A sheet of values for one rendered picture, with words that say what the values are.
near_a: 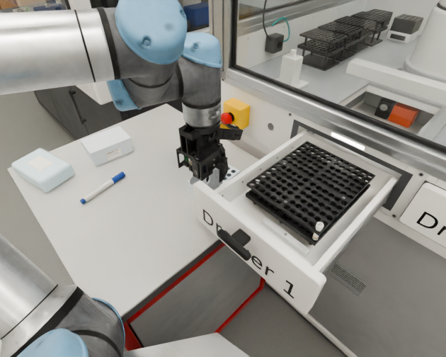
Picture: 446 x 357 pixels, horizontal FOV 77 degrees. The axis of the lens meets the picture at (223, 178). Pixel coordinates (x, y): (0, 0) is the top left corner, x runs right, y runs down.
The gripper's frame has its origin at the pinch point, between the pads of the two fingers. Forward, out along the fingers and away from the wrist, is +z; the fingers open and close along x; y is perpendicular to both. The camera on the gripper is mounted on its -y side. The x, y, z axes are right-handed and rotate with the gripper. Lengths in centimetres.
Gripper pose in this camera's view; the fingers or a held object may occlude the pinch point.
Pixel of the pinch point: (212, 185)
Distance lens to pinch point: 71.0
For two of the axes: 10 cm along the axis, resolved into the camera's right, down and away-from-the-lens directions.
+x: 7.8, 4.3, -4.6
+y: -6.3, 5.3, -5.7
